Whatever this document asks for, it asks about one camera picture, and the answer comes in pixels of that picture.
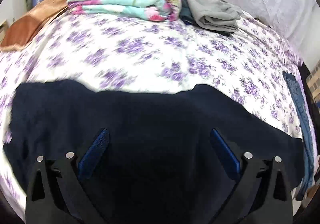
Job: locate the grey folded pants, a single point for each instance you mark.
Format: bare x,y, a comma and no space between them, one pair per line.
210,11

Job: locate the dark navy pants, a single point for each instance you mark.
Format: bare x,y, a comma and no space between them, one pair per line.
150,126

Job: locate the orange brown pillow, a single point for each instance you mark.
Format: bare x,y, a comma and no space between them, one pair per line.
27,26

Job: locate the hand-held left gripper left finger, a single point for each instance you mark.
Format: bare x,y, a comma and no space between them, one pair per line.
95,149

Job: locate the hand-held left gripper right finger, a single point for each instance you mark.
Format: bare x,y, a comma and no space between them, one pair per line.
225,151

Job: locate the purple floral bedsheet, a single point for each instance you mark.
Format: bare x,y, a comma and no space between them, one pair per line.
125,51

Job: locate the blue jeans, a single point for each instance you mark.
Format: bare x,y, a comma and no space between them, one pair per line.
300,104

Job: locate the dark folded garment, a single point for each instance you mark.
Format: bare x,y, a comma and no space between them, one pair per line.
186,15

